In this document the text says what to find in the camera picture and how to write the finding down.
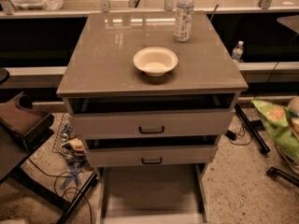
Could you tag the green rice chip bag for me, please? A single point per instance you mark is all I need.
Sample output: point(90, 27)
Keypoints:
point(278, 121)

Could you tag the grey drawer cabinet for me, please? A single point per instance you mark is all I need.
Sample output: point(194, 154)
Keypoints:
point(101, 76)

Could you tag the upper grey drawer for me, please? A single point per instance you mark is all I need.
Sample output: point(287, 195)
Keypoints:
point(150, 124)

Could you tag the grey drawer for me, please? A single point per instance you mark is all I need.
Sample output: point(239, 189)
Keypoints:
point(150, 124)
point(133, 156)

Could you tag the middle grey drawer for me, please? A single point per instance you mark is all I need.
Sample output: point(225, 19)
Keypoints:
point(133, 156)

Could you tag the open bottom drawer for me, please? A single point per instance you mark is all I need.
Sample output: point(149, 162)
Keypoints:
point(152, 194)

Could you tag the white paper bowl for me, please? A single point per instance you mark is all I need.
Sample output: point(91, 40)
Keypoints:
point(155, 61)

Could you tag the small water bottle on ledge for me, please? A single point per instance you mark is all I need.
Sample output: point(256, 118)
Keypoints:
point(238, 51)

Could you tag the black stand leg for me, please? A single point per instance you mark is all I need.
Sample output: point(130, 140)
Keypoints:
point(263, 146)

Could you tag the clear water bottle on cabinet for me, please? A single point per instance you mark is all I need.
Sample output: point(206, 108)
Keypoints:
point(183, 20)

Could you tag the dark brown chair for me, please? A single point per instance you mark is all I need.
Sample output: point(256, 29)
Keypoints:
point(25, 130)

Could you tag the black chair base leg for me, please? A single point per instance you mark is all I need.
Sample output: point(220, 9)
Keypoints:
point(275, 172)

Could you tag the person's tan trouser leg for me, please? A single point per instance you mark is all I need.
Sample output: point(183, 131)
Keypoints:
point(293, 107)

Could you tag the wire basket with clutter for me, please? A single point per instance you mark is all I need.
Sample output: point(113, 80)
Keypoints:
point(66, 143)

